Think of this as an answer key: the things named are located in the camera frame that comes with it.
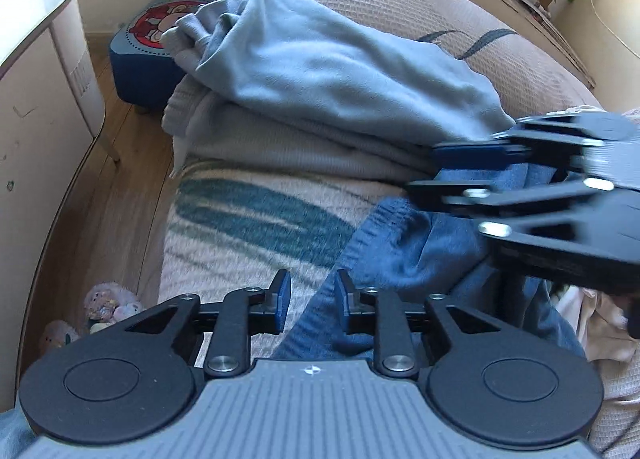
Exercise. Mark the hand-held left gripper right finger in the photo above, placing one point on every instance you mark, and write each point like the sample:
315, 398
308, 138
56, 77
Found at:
345, 299

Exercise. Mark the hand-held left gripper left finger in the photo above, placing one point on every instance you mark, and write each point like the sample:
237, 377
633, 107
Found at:
282, 301

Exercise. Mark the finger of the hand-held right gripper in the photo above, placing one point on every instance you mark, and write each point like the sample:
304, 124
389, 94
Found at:
450, 194
470, 154

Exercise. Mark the light blue garment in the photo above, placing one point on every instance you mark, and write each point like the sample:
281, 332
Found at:
325, 69

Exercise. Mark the pink garment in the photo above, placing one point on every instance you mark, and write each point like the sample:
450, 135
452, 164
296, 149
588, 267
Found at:
600, 324

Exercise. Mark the beige teal patterned bed blanket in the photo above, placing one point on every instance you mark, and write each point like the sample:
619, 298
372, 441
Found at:
240, 239

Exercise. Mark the pink plush toy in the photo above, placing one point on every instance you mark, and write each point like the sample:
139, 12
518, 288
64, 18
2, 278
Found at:
107, 304

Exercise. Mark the pale plush toy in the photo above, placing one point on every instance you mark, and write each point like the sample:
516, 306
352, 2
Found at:
57, 336

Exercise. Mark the blue cartoon print stool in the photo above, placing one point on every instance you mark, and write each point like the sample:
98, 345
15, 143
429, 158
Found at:
140, 69

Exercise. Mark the white cabinet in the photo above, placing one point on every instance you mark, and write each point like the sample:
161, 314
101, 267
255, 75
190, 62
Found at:
35, 149

